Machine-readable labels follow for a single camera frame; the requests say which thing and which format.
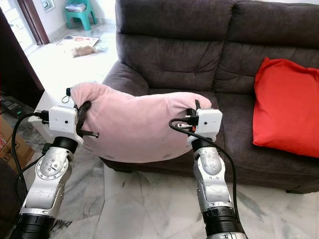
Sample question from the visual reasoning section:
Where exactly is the light orange cat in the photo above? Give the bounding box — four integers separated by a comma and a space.
72, 45, 98, 58

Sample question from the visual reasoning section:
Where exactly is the red printed cardboard box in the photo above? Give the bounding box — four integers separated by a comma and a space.
0, 119, 13, 150

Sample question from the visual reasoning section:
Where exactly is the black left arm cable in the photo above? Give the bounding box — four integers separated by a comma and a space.
14, 111, 53, 210

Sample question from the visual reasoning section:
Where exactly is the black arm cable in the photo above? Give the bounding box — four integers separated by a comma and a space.
168, 119, 242, 225
14, 111, 53, 210

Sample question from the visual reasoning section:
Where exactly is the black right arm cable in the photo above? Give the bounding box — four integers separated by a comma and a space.
168, 119, 242, 225

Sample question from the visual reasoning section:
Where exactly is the black charger with green light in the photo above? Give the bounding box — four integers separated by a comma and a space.
1, 97, 25, 119

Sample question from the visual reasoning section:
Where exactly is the dark brown fabric sofa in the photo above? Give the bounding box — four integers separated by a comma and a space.
99, 0, 319, 195

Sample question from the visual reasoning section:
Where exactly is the dark brown armchair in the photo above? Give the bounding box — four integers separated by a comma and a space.
0, 159, 25, 239

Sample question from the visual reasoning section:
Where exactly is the brown wooden door frame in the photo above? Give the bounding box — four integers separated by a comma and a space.
17, 0, 51, 46

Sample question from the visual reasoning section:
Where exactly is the dark wooden cabinet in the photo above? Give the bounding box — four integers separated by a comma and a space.
0, 10, 44, 108

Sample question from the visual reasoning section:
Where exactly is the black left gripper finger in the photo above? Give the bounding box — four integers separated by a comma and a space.
75, 101, 93, 137

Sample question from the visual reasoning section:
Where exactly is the flat printed cardboard sheet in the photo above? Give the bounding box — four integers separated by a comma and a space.
57, 35, 100, 48

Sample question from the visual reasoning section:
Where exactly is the stack of papers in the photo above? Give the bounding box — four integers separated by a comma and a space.
66, 3, 88, 13

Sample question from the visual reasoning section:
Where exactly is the pink pillow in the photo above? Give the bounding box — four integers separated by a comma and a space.
71, 82, 212, 164

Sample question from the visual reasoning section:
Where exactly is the red pillow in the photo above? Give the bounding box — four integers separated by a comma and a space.
252, 57, 319, 159

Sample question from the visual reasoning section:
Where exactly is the teal plastic chair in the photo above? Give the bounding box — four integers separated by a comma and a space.
65, 0, 98, 31

